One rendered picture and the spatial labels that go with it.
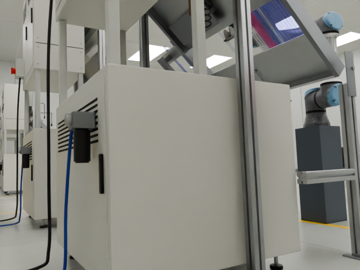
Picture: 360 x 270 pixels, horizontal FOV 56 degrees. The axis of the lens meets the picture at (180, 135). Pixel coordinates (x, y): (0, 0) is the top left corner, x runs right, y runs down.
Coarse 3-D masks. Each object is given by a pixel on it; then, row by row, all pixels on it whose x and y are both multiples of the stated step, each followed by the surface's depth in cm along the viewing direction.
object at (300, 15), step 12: (288, 0) 120; (300, 12) 123; (300, 24) 124; (312, 24) 126; (312, 36) 125; (324, 36) 128; (324, 48) 128; (324, 60) 129; (336, 60) 131; (336, 72) 130
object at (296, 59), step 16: (272, 48) 145; (288, 48) 140; (304, 48) 136; (256, 64) 158; (272, 64) 152; (288, 64) 147; (304, 64) 142; (320, 64) 137; (256, 80) 167; (272, 80) 160; (288, 80) 154
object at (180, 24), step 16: (160, 0) 164; (176, 0) 157; (208, 0) 146; (224, 0) 141; (256, 0) 132; (176, 16) 166; (208, 16) 148; (224, 16) 147; (176, 32) 169; (208, 32) 161
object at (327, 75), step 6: (324, 72) 139; (330, 72) 135; (306, 78) 146; (312, 78) 142; (318, 78) 139; (324, 78) 136; (330, 78) 134; (288, 84) 154; (294, 84) 150; (300, 84) 146; (306, 84) 144
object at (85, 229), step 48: (96, 0) 130; (144, 0) 131; (192, 0) 102; (48, 48) 135; (48, 96) 132; (96, 96) 91; (48, 144) 130; (96, 144) 90; (48, 192) 127; (96, 192) 90; (48, 240) 124; (96, 240) 90
